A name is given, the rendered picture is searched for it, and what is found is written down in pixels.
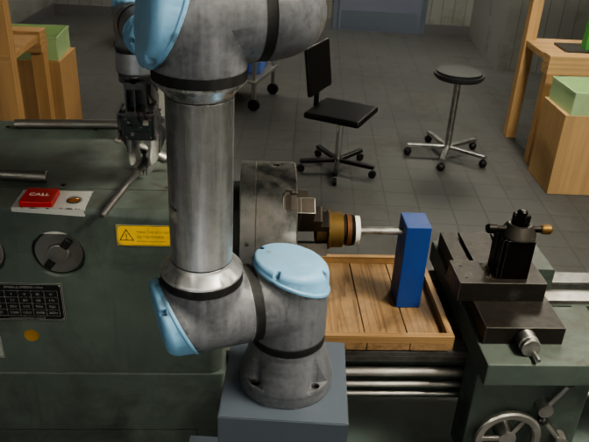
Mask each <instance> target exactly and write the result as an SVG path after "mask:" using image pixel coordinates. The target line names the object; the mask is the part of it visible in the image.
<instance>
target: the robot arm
mask: <svg viewBox="0 0 589 442"><path fill-rule="evenodd" d="M110 7H111V9H112V17H113V28H114V40H115V55H116V67H117V72H118V80H119V82H121V83H123V84H124V103H122V104H121V106H120V107H119V109H118V111H117V134H118V139H121V140H122V141H123V142H124V144H125V145H126V148H127V153H128V155H129V163H130V165H133V166H134V167H135V168H137V167H138V165H139V164H140V163H141V161H142V158H141V155H142V152H141V150H140V147H139V146H140V143H141V140H145V144H146V145H147V147H148V153H147V156H146V157H147V159H148V162H147V164H146V166H145V167H146V175H149V174H150V173H151V172H152V171H153V169H154V167H155V165H156V162H157V160H158V158H159V155H160V151H161V148H162V147H163V144H164V142H165V140H166V144H167V187H168V209H169V231H170V254H169V255H168V256H167V257H166V258H165V259H164V260H163V261H162V263H161V266H160V278H159V277H155V278H154V279H152V280H150V281H149V291H150V296H151V299H152V303H153V309H154V313H155V317H156V320H157V323H158V327H159V329H160V334H161V337H162V340H163V342H164V345H165V348H166V349H167V351H168V352H169V353H170V354H172V355H173V356H183V355H189V354H196V355H198V354H200V353H203V352H207V351H211V350H216V349H220V348H225V347H229V346H236V345H241V344H245V343H249V344H248V346H247V347H246V350H245V353H244V356H243V358H242V360H241V363H240V383H241V386H242V388H243V389H244V391H245V393H246V394H247V395H248V396H249V397H250V398H252V399H253V400H254V401H256V402H258V403H261V404H263V405H265V406H267V407H271V408H275V409H280V410H295V409H300V408H305V407H308V406H310V405H312V404H314V403H317V402H318V401H320V400H321V399H322V398H324V397H325V396H326V394H327V393H328V392H329V390H330V386H331V382H332V365H331V361H330V356H329V354H328V350H327V347H326V345H325V342H324V337H325V327H326V317H327V307H328V297H329V294H330V285H329V282H330V271H329V268H328V266H327V264H326V262H325V261H324V259H323V258H322V257H321V256H319V255H318V254H317V253H315V252H313V251H311V250H309V249H308V248H305V247H302V246H298V245H294V244H288V243H272V244H267V245H264V246H261V247H260V248H259V249H257V250H256V251H255V253H254V255H253V256H252V263H246V264H242V261H241V259H239V257H238V256H237V255H236V254H234V253H233V252H232V247H233V174H234V102H235V94H236V92H237V91H238V90H240V89H241V88H242V87H243V86H244V85H245V84H246V82H247V68H248V63H249V62H260V61H278V60H282V59H286V58H289V57H292V56H295V55H297V54H299V53H302V52H304V51H305V50H307V49H308V48H310V47H311V46H313V45H314V43H315V42H316V41H317V40H318V38H319V37H320V35H321V34H322V32H323V28H324V27H325V24H326V19H327V5H326V0H111V6H110ZM152 83H153V84H155V85H156V86H157V87H158V88H159V89H160V90H161V91H162V92H163V93H164V100H165V116H164V117H162V116H161V113H160V111H161V109H162V107H160V106H159V93H158V92H157V90H156V89H155V88H154V87H153V85H152Z"/></svg>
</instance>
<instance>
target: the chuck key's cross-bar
mask: <svg viewBox="0 0 589 442"><path fill-rule="evenodd" d="M147 153H148V151H145V152H144V153H143V157H142V161H141V163H140V164H139V165H138V167H137V168H136V169H135V170H134V172H133V173H132V174H131V176H130V177H129V178H128V179H127V181H126V182H125V183H124V184H123V186H122V187H121V188H120V189H119V191H118V192H117V193H116V194H115V195H114V196H113V197H112V198H111V200H110V201H109V202H108V203H107V205H106V206H105V207H104V208H103V210H102V211H101V212H100V213H99V217H100V218H105V217H106V216H107V215H108V214H109V212H110V211H111V209H112V208H113V207H114V206H115V204H116V203H117V202H118V200H119V199H120V198H121V197H122V195H123V194H124V193H125V191H126V190H127V189H128V188H129V187H130V186H131V185H132V183H133V182H134V181H135V180H136V178H137V177H138V176H139V174H140V173H141V172H142V171H143V169H144V168H145V166H146V164H147V162H148V159H147V157H146V156H147Z"/></svg>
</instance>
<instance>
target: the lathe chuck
mask: <svg viewBox="0 0 589 442"><path fill-rule="evenodd" d="M271 163H280V164H282V165H283V166H282V167H272V166H270V165H269V164H271ZM286 192H292V195H297V194H298V191H297V173H296V165H295V163H294V162H293V161H263V160H257V161H256V215H255V251H256V250H257V249H259V248H260V247H261V246H264V245H267V244H272V243H288V244H294V245H297V229H298V210H292V212H286V210H283V195H286Z"/></svg>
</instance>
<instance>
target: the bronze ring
mask: <svg viewBox="0 0 589 442"><path fill-rule="evenodd" d="M327 211H329V212H330V229H329V231H328V232H314V240H315V242H326V244H327V249H330V247H342V246H343V245H345V246H353V245H354V243H355V238H356V219H355V216H354V214H345V215H344V214H343V212H335V211H330V210H327Z"/></svg>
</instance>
